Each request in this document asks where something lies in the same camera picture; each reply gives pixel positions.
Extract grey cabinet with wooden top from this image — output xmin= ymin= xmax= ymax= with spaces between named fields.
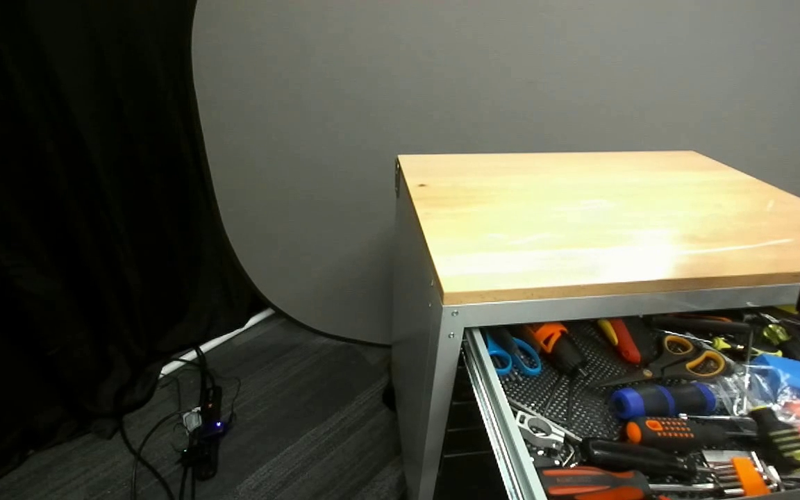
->
xmin=392 ymin=150 xmax=800 ymax=500

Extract blue handled scissors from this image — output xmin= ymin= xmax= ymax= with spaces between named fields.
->
xmin=486 ymin=329 xmax=541 ymax=378

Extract orange black handled tool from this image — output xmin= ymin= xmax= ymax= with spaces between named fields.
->
xmin=623 ymin=415 xmax=759 ymax=449

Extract blue black handled screwdriver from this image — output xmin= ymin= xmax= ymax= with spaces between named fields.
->
xmin=610 ymin=382 xmax=723 ymax=418

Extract red handled screwdriver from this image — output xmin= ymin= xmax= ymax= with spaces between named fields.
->
xmin=598 ymin=318 xmax=642 ymax=365

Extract open grey tool drawer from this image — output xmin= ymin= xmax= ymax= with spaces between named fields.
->
xmin=463 ymin=308 xmax=800 ymax=500

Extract black curtain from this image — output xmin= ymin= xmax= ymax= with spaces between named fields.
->
xmin=0 ymin=0 xmax=263 ymax=475

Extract grey round backdrop panel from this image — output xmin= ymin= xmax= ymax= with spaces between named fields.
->
xmin=192 ymin=0 xmax=800 ymax=340

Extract black power strip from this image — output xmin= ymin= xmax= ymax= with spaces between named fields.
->
xmin=182 ymin=386 xmax=228 ymax=481

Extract orange black screwdriver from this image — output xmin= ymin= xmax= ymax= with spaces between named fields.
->
xmin=528 ymin=321 xmax=588 ymax=378

